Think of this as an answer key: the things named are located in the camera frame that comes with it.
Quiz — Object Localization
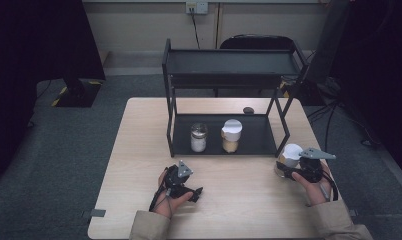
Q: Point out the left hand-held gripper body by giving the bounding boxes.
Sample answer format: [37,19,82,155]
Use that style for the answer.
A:
[163,160,194,199]

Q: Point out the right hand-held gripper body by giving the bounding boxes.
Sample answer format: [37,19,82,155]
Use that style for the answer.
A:
[298,147,337,184]

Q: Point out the white-lidded jar with tan contents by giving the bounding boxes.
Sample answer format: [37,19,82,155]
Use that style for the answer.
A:
[274,143,305,180]
[220,118,244,154]

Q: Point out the glass jar with silver lid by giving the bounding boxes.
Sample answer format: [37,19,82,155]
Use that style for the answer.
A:
[189,122,209,154]

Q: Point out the black metal two-tier shelf rack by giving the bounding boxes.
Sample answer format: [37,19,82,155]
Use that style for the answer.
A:
[161,38,310,159]

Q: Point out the person's right hand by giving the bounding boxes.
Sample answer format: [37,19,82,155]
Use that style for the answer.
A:
[291,161,334,207]

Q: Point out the person's left hand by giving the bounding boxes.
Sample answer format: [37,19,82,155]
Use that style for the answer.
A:
[153,169,194,220]

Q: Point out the black stand base striped tape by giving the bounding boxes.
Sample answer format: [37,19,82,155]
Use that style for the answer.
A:
[281,75,327,107]
[51,77,106,109]

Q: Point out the dark curtain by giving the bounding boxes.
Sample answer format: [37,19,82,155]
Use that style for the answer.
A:
[0,0,107,182]
[332,0,402,185]

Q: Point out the black chair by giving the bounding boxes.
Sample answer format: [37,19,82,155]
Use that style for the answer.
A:
[212,33,296,98]

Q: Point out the left hand-held gripper black cable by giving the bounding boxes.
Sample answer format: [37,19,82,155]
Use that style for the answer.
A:
[148,185,173,215]

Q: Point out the hand-held gripper black cable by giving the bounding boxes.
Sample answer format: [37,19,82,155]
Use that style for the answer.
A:
[148,185,173,215]
[318,171,340,203]

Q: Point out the right hand-held gripper black cable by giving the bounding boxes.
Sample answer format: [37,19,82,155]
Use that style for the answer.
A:
[318,171,340,203]

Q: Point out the black floor cables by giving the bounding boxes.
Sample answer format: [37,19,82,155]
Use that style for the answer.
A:
[306,99,374,162]

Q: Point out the black power cable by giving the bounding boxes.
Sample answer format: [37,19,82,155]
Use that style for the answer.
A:
[189,13,202,51]

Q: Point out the white wall outlet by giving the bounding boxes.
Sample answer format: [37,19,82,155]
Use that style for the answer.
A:
[185,1,210,15]

